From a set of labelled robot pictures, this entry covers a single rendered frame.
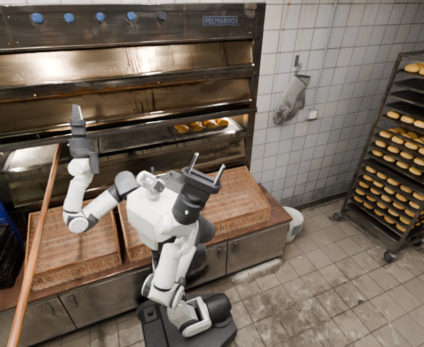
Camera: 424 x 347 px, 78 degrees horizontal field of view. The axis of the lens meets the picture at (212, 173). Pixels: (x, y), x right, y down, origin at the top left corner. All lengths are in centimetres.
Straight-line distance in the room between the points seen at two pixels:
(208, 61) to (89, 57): 75
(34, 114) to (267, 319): 221
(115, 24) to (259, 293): 227
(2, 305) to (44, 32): 162
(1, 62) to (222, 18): 131
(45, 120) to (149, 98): 65
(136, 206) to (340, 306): 199
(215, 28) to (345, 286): 236
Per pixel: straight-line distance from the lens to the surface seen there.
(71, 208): 131
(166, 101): 193
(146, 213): 114
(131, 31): 183
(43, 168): 209
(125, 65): 183
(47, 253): 232
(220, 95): 205
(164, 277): 91
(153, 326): 219
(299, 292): 261
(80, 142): 122
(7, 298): 220
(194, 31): 192
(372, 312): 274
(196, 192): 75
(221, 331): 216
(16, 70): 188
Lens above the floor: 213
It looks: 34 degrees down
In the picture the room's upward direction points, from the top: straight up
